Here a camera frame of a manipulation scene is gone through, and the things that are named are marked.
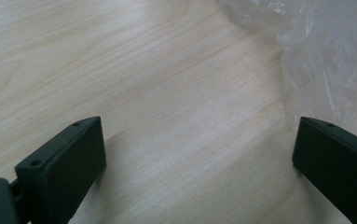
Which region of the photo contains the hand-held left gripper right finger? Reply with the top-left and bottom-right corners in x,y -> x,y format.
292,116 -> 357,224

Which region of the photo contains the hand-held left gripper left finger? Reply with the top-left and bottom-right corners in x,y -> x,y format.
14,116 -> 107,224

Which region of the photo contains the clear plastic bag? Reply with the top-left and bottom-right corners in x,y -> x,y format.
216,0 -> 357,145

